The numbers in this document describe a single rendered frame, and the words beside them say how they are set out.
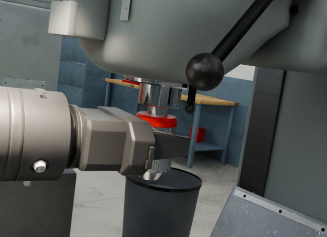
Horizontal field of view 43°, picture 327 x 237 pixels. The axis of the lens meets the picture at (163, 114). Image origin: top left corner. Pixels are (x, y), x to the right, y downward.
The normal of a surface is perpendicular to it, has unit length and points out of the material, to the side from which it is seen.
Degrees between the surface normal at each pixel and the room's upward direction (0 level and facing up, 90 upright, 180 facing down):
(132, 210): 94
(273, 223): 63
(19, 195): 90
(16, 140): 83
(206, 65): 69
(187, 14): 106
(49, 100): 31
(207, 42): 117
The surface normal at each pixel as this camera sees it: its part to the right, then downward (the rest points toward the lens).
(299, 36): -0.76, -0.02
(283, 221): -0.62, -0.46
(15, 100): 0.42, -0.66
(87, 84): 0.64, 0.19
